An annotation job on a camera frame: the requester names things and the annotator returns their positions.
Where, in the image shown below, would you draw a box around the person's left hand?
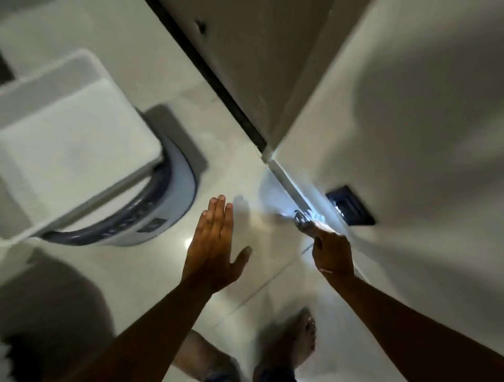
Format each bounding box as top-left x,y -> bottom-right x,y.
181,195 -> 253,294

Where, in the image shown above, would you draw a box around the person's right hand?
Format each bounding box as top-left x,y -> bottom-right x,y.
305,221 -> 355,282

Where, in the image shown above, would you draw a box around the person's left forearm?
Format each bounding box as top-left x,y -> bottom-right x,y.
59,280 -> 215,382

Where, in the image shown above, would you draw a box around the person's right forearm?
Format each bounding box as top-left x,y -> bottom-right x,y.
329,272 -> 504,382

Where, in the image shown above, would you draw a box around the white top-load washing machine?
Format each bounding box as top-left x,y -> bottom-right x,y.
39,132 -> 197,248

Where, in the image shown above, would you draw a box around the person's right foot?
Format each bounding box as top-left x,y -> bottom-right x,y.
253,307 -> 317,382

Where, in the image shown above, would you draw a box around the person's left leg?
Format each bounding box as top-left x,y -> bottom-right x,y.
172,330 -> 242,382

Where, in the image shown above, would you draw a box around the white washing machine lid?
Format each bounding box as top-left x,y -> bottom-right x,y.
0,48 -> 164,241

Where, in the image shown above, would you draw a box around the beige door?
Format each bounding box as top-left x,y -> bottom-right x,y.
157,0 -> 372,151

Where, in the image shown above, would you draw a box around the black wall socket plate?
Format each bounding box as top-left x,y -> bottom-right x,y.
325,185 -> 376,227

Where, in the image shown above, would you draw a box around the dark door frame strip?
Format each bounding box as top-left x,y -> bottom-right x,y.
145,0 -> 269,155

